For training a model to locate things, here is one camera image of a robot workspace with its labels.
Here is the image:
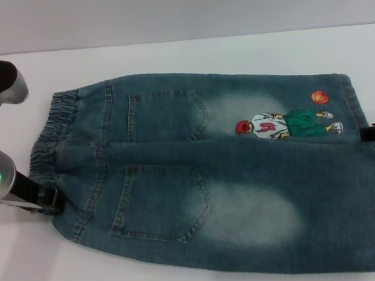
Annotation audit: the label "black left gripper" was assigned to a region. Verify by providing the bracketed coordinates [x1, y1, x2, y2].
[9, 167, 65, 219]

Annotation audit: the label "blue denim shorts with cartoon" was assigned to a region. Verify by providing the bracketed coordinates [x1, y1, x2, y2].
[0, 51, 375, 281]

